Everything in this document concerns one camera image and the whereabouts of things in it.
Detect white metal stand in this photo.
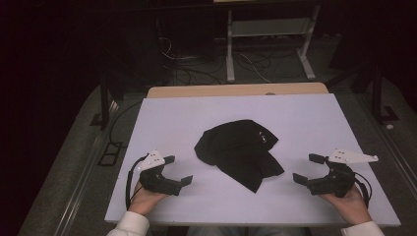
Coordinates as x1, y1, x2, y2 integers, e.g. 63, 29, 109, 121
225, 4, 322, 83

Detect person's right white sleeve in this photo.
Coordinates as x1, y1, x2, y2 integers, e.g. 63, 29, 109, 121
339, 220, 387, 236

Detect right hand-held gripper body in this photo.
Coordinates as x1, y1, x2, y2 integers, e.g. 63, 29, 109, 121
308, 147, 379, 199

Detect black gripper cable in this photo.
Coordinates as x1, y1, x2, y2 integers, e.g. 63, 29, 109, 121
125, 154, 149, 211
353, 171, 374, 209

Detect black metal stand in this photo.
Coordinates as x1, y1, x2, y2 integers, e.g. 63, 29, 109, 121
370, 61, 400, 124
89, 63, 116, 131

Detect black floor frame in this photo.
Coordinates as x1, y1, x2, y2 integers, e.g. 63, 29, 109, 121
97, 141, 124, 167

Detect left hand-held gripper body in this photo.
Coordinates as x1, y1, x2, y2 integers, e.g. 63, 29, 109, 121
137, 149, 183, 197

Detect tangle of floor cables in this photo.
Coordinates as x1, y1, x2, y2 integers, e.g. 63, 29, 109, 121
158, 36, 273, 87

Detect person's left white sleeve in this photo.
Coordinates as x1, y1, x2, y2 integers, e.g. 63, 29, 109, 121
106, 210, 150, 236

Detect black t-shirt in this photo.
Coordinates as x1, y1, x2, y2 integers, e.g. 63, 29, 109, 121
194, 119, 285, 194

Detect person's left hand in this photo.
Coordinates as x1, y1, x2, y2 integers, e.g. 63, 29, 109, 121
128, 181, 169, 216

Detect person's white sleeve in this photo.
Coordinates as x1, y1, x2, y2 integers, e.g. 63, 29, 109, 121
339, 220, 387, 236
106, 210, 150, 236

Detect wooden table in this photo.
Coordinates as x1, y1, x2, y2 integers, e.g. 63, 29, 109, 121
146, 82, 329, 99

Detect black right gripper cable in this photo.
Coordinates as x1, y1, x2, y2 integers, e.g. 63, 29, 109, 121
353, 171, 374, 209

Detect metal floor rail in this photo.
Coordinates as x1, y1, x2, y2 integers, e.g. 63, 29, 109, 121
53, 99, 121, 236

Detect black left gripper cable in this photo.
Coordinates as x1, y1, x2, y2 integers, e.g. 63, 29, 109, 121
125, 154, 149, 211

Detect person's right hand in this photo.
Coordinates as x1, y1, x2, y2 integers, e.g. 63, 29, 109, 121
319, 185, 373, 226

